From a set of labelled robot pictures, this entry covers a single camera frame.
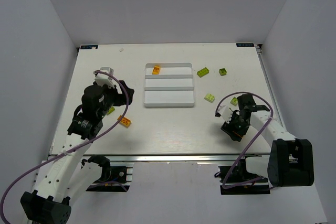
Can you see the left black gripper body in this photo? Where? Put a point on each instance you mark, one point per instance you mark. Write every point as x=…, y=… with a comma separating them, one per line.
x=122, y=93

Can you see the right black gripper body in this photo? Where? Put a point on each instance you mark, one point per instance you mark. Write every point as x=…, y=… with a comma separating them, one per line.
x=233, y=129

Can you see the pale green 2x2 lego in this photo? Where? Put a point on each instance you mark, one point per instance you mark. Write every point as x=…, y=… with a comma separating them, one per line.
x=234, y=101

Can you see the yellow 2x4 lego brick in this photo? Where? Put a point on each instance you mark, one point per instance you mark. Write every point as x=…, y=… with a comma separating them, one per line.
x=124, y=121

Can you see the pale green sloped lego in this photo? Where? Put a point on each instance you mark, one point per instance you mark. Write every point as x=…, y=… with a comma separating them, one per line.
x=210, y=98

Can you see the dark green 2x2 lego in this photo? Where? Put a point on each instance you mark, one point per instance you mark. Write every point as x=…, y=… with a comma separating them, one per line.
x=222, y=72

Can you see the yellow lego piece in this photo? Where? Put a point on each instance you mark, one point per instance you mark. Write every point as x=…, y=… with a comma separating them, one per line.
x=156, y=70

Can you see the lime 2x4 lego brick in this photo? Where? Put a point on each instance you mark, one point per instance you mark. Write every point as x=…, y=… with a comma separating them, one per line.
x=202, y=72

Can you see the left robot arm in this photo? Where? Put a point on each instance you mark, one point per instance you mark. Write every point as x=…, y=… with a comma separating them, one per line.
x=51, y=201

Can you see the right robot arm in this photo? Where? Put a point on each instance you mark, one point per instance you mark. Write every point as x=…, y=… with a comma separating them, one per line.
x=290, y=161

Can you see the left blue corner label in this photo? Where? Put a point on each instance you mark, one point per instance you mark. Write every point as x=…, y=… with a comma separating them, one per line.
x=88, y=47

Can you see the white divided sorting tray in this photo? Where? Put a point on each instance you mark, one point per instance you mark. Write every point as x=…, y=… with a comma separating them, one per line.
x=173, y=87

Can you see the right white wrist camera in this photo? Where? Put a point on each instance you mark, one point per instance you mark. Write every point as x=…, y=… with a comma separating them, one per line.
x=224, y=112

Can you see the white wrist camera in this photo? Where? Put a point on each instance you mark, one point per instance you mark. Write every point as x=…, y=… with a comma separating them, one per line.
x=224, y=112
x=102, y=79

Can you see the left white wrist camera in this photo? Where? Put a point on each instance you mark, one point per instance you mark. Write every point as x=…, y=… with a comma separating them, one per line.
x=102, y=79

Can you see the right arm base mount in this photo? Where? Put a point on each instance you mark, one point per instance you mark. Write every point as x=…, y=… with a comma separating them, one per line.
x=260, y=187

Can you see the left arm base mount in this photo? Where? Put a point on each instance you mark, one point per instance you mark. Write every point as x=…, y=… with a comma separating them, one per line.
x=118, y=178

